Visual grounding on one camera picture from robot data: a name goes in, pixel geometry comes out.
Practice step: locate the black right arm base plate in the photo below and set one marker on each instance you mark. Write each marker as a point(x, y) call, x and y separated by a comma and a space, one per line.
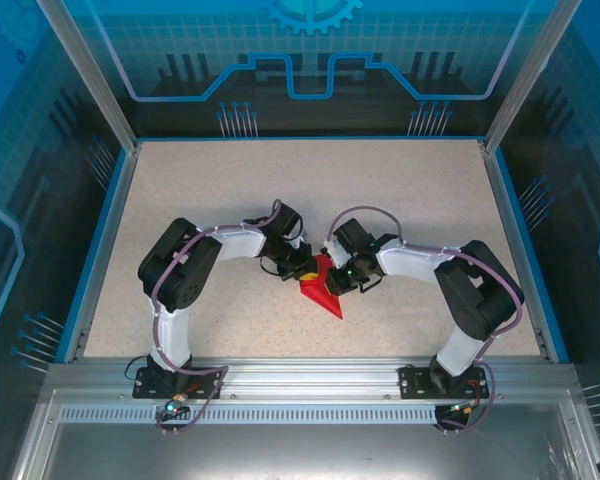
point(412, 382)

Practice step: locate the aluminium table side rail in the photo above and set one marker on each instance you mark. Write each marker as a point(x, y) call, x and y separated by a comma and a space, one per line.
point(105, 250)
point(514, 250)

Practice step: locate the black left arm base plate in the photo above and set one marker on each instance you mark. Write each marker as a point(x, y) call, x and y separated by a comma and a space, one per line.
point(207, 376)

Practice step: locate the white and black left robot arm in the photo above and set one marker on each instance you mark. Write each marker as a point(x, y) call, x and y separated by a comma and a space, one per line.
point(240, 245)

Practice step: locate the aluminium frame post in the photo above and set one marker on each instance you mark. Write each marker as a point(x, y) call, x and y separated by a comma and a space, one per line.
point(530, 75)
point(92, 75)

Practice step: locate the red paper sheet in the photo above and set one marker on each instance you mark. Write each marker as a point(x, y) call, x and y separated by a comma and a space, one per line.
point(325, 295)

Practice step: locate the grey metal sheet tray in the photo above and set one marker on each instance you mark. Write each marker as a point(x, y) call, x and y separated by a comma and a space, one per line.
point(305, 450)

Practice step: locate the aluminium mounting beam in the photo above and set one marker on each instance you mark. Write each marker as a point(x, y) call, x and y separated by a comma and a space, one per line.
point(305, 377)

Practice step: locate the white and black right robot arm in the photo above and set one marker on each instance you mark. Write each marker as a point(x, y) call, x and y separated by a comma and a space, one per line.
point(410, 260)

